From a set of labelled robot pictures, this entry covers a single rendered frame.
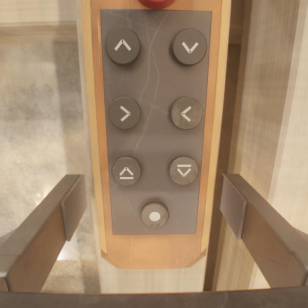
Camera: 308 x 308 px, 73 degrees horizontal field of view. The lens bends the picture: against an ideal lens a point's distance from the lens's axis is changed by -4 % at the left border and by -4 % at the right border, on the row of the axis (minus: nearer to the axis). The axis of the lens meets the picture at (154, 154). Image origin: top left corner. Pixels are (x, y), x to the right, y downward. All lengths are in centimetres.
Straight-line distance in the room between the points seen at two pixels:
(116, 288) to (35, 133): 28
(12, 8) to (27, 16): 2
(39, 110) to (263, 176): 34
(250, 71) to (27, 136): 34
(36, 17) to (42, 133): 19
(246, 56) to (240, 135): 8
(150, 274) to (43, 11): 28
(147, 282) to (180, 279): 3
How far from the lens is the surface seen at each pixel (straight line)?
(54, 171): 42
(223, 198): 16
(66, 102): 38
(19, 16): 30
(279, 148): 19
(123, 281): 23
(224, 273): 34
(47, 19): 28
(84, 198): 16
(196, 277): 23
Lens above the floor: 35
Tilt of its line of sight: 72 degrees down
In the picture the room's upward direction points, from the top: 175 degrees clockwise
